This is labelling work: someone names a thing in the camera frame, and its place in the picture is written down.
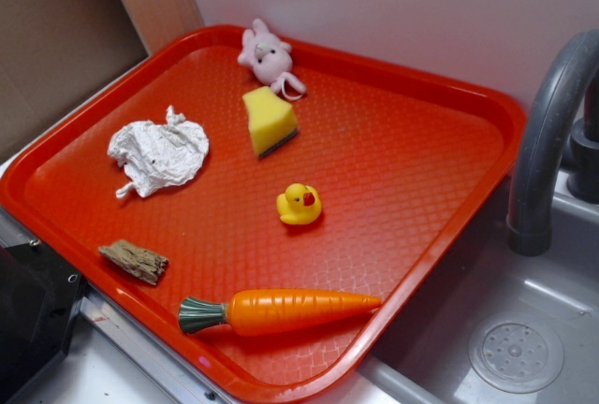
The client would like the yellow rubber duck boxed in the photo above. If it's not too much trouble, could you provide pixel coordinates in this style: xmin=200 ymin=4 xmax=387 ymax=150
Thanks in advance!
xmin=276 ymin=183 xmax=323 ymax=225

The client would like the orange plastic toy carrot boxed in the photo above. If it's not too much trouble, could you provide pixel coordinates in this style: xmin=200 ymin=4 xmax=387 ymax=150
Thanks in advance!
xmin=178 ymin=289 xmax=382 ymax=337

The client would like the brown cardboard panel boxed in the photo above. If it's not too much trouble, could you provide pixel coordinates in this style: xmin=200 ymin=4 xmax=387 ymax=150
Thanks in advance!
xmin=1 ymin=0 xmax=203 ymax=160

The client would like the pink plush bunny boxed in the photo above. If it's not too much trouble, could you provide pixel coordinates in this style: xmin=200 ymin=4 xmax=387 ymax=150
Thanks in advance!
xmin=237 ymin=19 xmax=307 ymax=101

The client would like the yellow sponge wedge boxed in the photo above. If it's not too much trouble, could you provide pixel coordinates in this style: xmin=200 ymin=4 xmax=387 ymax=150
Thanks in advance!
xmin=242 ymin=86 xmax=299 ymax=157

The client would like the small piece of driftwood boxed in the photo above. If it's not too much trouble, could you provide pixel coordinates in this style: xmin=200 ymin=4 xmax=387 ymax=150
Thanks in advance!
xmin=98 ymin=239 xmax=169 ymax=286

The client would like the grey plastic toy sink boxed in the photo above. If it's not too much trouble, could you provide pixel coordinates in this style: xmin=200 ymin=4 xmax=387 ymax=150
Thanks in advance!
xmin=359 ymin=172 xmax=598 ymax=403

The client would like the crumpled white paper towel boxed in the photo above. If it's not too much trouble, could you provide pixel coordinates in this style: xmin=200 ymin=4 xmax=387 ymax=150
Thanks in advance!
xmin=108 ymin=106 xmax=210 ymax=199

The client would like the red plastic tray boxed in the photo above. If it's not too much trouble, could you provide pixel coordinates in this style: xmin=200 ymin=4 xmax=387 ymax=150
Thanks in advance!
xmin=1 ymin=26 xmax=525 ymax=403

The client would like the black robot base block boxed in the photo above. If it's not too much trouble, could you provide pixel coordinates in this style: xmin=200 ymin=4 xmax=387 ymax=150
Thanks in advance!
xmin=1 ymin=242 xmax=85 ymax=403

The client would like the grey toy faucet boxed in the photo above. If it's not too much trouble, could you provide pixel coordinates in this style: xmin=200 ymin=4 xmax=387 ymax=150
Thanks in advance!
xmin=506 ymin=29 xmax=598 ymax=256

